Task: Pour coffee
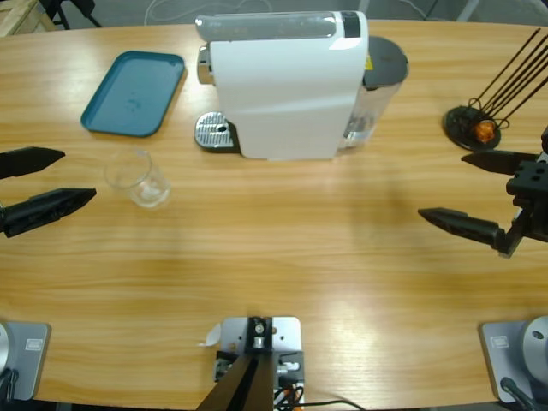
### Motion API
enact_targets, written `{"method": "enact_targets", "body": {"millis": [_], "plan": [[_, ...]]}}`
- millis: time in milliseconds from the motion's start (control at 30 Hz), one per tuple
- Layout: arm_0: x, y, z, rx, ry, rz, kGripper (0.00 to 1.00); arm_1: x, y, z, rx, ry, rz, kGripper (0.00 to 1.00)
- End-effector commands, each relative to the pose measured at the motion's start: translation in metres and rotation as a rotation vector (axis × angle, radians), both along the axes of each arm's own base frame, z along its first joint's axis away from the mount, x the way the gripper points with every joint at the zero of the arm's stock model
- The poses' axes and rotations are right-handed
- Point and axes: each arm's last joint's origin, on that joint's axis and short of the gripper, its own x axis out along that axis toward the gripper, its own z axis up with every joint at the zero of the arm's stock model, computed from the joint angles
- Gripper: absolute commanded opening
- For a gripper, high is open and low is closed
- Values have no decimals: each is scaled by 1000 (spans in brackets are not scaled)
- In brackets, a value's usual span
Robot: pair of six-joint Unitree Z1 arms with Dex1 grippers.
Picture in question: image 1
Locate clear drinking glass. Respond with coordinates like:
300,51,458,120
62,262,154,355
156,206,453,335
104,147,172,210

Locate wooden crate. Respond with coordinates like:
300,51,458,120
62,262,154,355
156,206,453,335
0,0,46,38

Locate black cable at mount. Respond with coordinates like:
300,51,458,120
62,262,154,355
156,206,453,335
299,399,365,411

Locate black cable at base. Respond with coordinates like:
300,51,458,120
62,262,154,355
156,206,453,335
499,376,536,411
0,367,21,402

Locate white paper tape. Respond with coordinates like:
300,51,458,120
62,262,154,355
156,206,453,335
196,323,223,348

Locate clear water tank black lid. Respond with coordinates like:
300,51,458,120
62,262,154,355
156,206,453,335
337,35,410,151

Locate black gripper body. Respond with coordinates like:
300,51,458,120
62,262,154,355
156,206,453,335
506,160,548,243

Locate teal plastic tray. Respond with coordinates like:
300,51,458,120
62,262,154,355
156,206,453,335
80,50,188,139

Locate black capsule holder with rods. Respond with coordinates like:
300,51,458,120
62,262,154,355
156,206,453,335
443,27,548,152

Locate white capsule coffee machine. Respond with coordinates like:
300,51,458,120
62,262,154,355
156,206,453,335
194,10,369,162

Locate black stand legs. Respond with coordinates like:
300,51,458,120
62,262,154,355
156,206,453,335
42,0,104,29

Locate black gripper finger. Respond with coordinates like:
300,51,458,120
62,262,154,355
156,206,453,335
0,187,98,239
418,207,528,258
0,146,66,180
461,150,539,176

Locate white floor cable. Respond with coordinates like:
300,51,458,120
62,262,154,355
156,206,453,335
143,0,215,23

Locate white mount block dark post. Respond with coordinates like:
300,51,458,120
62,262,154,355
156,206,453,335
196,315,306,411

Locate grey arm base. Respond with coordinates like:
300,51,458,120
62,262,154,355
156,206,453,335
478,315,548,403
0,320,52,402

